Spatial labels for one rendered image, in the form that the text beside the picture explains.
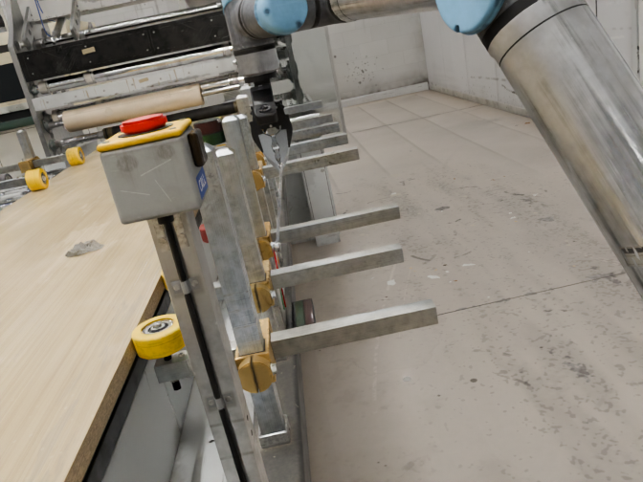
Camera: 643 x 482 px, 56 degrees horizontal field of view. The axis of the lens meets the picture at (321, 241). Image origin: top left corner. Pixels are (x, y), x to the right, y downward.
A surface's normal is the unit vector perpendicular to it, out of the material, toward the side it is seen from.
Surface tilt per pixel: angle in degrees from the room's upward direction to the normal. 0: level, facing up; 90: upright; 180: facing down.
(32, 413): 0
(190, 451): 0
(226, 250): 90
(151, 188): 90
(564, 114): 83
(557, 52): 69
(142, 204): 90
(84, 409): 0
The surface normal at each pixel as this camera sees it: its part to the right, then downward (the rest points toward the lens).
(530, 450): -0.19, -0.93
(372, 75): 0.10, 0.31
